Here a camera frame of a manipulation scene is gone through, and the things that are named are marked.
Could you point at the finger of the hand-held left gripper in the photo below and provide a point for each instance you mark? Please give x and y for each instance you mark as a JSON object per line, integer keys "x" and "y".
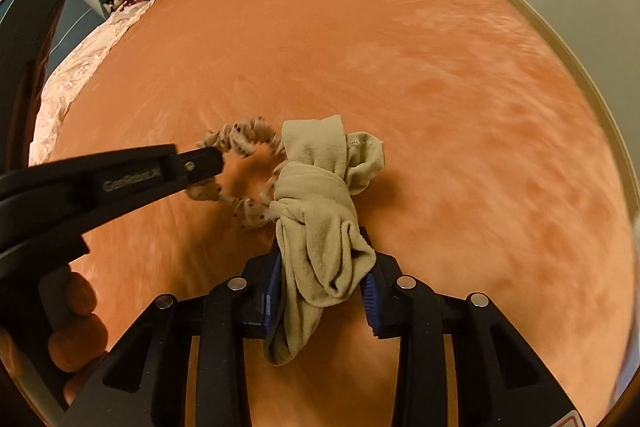
{"x": 200, "y": 164}

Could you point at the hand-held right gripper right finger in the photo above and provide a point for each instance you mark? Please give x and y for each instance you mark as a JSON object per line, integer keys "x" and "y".
{"x": 372, "y": 302}

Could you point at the orange blanket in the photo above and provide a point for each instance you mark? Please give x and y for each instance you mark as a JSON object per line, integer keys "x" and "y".
{"x": 400, "y": 107}

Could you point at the dark wooden headboard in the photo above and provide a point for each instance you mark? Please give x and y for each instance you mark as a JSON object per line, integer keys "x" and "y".
{"x": 32, "y": 107}

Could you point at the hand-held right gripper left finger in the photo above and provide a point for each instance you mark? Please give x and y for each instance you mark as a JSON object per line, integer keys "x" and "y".
{"x": 272, "y": 294}

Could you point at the beige sock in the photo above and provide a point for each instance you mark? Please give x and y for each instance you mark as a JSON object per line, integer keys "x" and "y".
{"x": 320, "y": 217}

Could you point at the small plush toy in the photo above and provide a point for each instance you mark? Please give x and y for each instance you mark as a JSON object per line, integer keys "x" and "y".
{"x": 116, "y": 3}

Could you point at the beige spotted scrunchie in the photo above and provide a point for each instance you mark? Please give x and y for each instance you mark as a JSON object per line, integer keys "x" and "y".
{"x": 240, "y": 137}

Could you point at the person's left hand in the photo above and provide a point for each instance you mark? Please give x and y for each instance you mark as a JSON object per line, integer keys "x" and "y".
{"x": 80, "y": 342}

